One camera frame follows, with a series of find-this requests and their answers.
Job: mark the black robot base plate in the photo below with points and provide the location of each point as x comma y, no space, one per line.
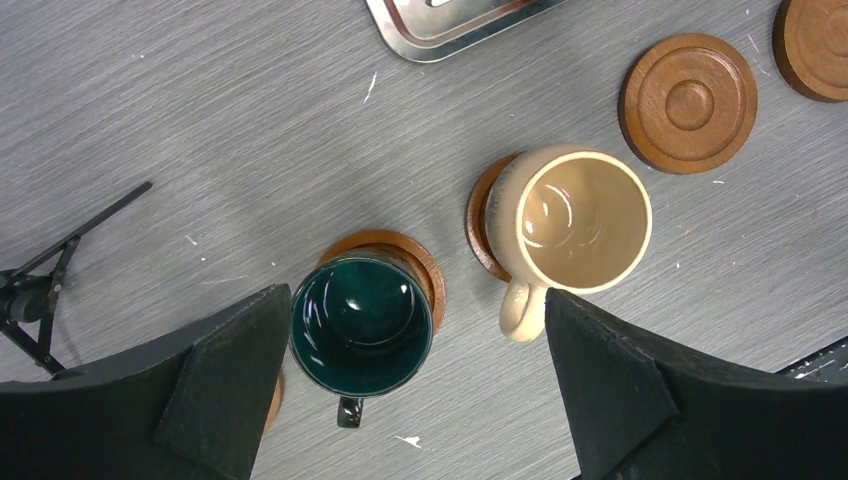
828,365

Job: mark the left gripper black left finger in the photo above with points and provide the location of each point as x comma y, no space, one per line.
190,404

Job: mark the dark green mug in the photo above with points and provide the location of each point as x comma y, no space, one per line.
362,326

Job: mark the metal tray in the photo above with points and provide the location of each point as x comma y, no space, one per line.
430,31

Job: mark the orange brown coaster front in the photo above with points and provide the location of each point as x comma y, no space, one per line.
810,47

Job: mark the beige mug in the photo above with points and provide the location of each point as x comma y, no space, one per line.
563,217

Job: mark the orange brown coaster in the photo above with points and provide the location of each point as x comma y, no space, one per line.
810,47
276,402

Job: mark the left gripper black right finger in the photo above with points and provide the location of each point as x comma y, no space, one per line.
642,406

